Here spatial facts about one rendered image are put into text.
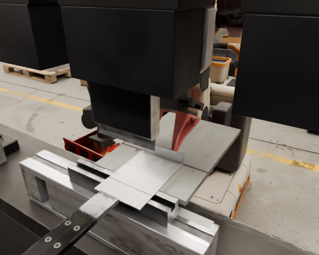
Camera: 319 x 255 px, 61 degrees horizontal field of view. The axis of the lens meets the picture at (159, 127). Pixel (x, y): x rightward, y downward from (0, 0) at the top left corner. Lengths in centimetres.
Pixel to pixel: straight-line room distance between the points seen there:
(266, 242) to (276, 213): 141
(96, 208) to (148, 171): 11
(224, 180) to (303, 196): 70
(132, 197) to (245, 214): 151
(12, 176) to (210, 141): 47
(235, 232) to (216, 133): 20
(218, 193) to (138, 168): 112
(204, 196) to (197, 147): 101
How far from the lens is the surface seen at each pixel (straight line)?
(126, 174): 45
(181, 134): 49
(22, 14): 40
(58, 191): 53
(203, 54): 31
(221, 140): 56
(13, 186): 70
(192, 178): 44
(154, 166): 46
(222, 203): 149
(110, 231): 48
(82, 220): 38
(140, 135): 35
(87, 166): 49
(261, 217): 189
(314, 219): 201
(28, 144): 86
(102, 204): 40
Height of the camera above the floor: 127
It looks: 27 degrees down
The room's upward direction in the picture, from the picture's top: straight up
